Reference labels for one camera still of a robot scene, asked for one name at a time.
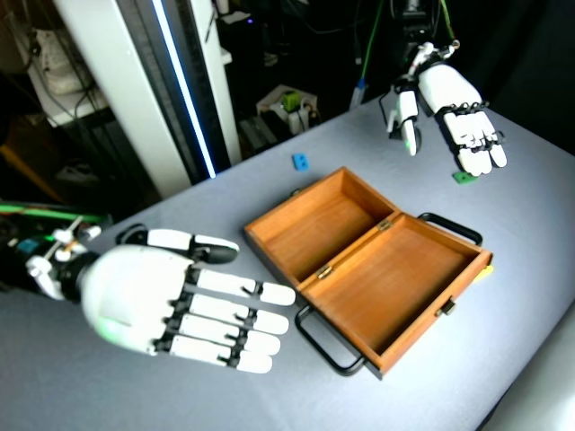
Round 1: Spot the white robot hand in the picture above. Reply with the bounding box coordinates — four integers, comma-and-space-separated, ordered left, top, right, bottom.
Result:
386, 64, 509, 177
79, 227, 296, 374

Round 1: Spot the wooden box with black handles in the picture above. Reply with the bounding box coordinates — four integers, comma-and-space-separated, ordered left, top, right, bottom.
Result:
244, 165, 494, 382

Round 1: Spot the white column with blue light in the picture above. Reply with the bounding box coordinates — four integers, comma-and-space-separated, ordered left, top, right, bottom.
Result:
52, 0, 243, 199

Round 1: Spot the white bundled object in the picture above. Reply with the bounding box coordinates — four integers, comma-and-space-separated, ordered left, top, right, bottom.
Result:
25, 27, 96, 128

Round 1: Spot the grey table cloth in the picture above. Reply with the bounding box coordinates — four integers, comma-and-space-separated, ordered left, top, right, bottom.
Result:
0, 95, 575, 431

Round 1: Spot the green cable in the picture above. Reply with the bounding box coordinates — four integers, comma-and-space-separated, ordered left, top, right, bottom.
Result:
357, 0, 385, 84

